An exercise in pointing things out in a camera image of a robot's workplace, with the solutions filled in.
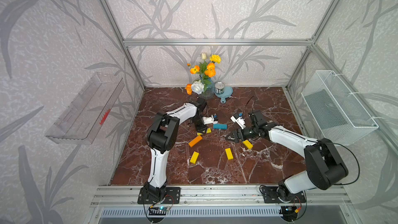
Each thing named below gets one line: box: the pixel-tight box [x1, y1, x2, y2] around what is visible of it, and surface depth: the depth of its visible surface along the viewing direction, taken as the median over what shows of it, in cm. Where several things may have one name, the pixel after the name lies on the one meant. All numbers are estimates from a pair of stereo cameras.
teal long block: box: [212, 123, 228, 130], surface depth 98 cm
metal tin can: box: [214, 80, 225, 95], surface depth 117 cm
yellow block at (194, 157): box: [189, 150, 200, 164], surface depth 87 cm
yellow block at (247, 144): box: [242, 139, 254, 150], surface depth 93 cm
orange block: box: [188, 134, 203, 148], surface depth 93 cm
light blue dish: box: [214, 86, 234, 104], surface depth 118 cm
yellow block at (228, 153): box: [224, 147, 234, 161], surface depth 88 cm
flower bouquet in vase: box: [184, 52, 222, 101], surface depth 86 cm
